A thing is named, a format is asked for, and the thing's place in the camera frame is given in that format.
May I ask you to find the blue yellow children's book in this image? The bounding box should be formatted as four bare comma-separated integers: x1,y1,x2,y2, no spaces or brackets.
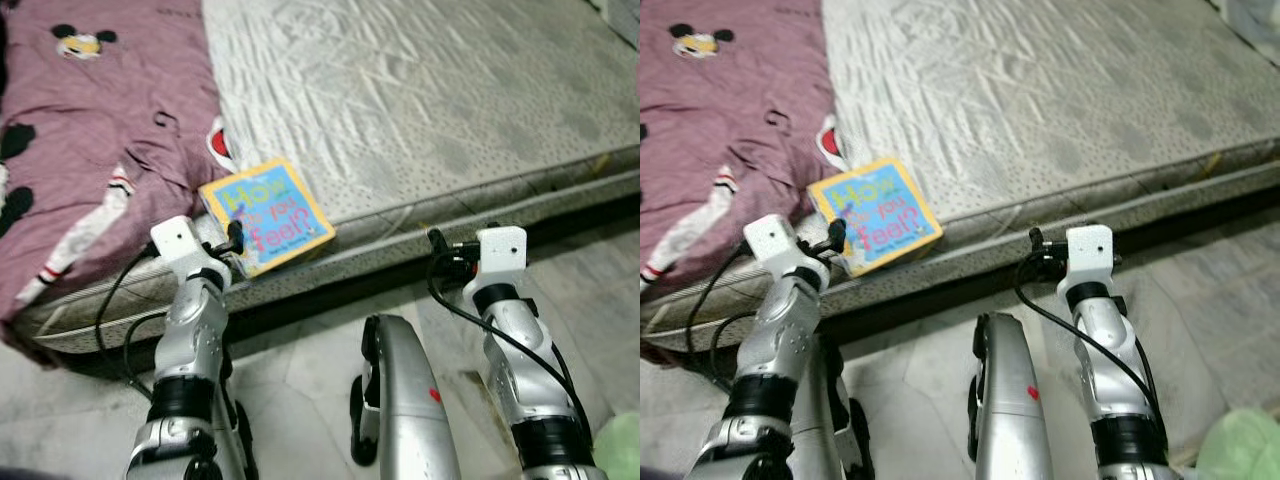
198,158,338,280
807,157,945,279

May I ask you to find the pink cartoon mouse blanket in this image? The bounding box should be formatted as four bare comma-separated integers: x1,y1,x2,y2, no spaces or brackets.
640,0,852,312
0,0,242,347

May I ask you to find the white pillow green tree print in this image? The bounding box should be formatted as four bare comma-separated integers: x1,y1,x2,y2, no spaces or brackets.
1218,0,1280,41

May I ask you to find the silver right robot leg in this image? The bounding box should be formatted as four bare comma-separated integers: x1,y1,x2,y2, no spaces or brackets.
967,312,1057,480
348,313,464,480

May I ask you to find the silver robot leg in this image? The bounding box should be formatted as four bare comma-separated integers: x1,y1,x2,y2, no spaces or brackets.
967,312,1057,480
348,313,464,480
815,335,877,480
215,332,261,480

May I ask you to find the grey quilted mattress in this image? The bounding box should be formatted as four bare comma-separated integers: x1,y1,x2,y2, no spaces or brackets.
10,0,640,353
645,0,1280,353

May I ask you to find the silver left robot leg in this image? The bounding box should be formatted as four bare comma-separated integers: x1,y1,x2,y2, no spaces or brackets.
215,332,261,480
815,335,877,480

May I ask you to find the light green cloth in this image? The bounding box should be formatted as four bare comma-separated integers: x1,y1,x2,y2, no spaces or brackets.
1195,408,1280,480
592,412,640,480

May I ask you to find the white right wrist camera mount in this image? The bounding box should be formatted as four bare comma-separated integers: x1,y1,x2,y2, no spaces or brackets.
1062,224,1117,292
475,226,529,292

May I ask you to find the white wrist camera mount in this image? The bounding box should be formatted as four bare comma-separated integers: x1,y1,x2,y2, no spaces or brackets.
150,215,227,280
1062,224,1117,292
743,214,817,277
475,226,529,292

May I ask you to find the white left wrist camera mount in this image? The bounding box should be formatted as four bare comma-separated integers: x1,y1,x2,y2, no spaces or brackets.
150,215,227,280
743,214,817,277

